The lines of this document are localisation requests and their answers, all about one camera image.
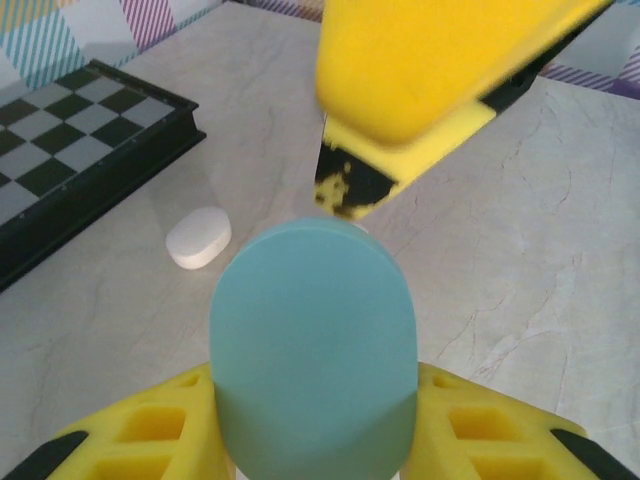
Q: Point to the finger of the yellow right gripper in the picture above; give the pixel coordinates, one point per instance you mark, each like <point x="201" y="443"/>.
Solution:
<point x="425" y="60"/>
<point x="360" y="175"/>

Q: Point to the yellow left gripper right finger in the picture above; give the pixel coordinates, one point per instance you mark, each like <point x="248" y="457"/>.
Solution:
<point x="490" y="430"/>

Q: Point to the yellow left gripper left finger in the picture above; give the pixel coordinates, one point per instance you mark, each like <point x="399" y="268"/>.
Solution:
<point x="150" y="430"/>

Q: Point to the teal earbud charging case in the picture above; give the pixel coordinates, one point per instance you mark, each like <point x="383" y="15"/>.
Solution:
<point x="312" y="340"/>

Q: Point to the white earbud charging case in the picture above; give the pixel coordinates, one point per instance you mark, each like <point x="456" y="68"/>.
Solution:
<point x="199" y="239"/>

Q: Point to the black folding chessboard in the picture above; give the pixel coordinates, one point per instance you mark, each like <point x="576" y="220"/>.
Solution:
<point x="80" y="150"/>

